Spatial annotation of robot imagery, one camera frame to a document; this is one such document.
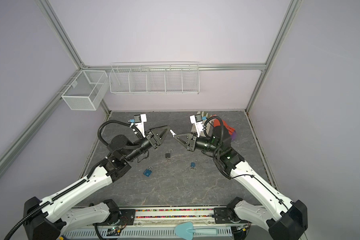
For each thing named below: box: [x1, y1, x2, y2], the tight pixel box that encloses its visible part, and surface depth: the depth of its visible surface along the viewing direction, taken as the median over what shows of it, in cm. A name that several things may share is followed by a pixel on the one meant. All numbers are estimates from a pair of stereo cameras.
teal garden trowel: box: [174, 221, 218, 240], surface depth 71 cm
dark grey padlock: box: [165, 149, 174, 158], surface depth 98 cm
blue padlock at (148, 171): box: [143, 166, 153, 177], surface depth 91 cm
